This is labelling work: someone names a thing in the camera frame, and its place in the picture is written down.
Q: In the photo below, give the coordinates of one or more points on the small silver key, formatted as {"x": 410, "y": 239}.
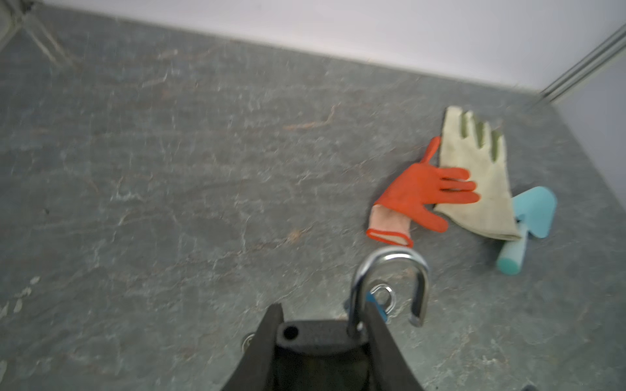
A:
{"x": 385, "y": 295}

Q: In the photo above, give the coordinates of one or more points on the red rubber glove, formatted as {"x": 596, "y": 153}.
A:
{"x": 405, "y": 201}

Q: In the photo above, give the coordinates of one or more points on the beige cloth glove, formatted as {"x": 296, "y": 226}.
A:
{"x": 473, "y": 145}

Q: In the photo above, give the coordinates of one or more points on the teal garden trowel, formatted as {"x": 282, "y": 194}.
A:
{"x": 534, "y": 211}

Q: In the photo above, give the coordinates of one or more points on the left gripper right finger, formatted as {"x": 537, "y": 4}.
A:
{"x": 390, "y": 371}

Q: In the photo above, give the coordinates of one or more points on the blue padlock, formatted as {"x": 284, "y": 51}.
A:
{"x": 371, "y": 298}

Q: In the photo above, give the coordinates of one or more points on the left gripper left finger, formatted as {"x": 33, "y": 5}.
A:
{"x": 255, "y": 371}

